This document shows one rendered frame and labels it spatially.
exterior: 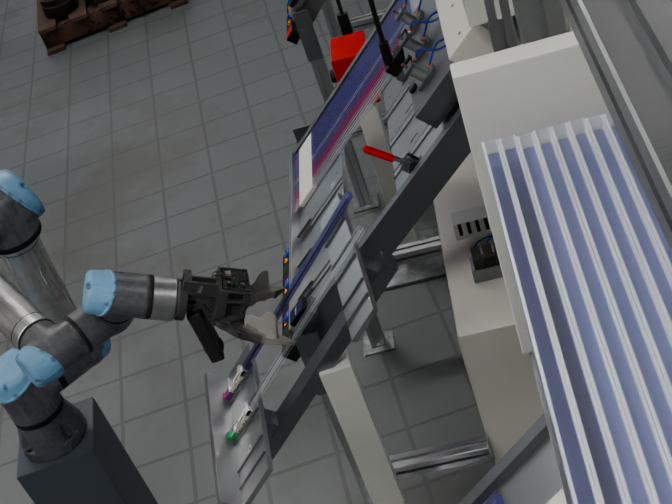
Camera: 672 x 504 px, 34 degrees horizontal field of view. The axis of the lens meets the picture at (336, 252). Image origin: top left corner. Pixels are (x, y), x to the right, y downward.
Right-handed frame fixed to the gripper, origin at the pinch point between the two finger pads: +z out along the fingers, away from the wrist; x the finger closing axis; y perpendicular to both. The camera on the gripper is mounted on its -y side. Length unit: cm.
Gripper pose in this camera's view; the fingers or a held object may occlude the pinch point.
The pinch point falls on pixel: (289, 318)
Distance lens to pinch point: 192.5
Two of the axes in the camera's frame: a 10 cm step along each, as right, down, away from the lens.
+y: 2.3, -8.1, -5.4
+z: 9.6, 1.0, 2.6
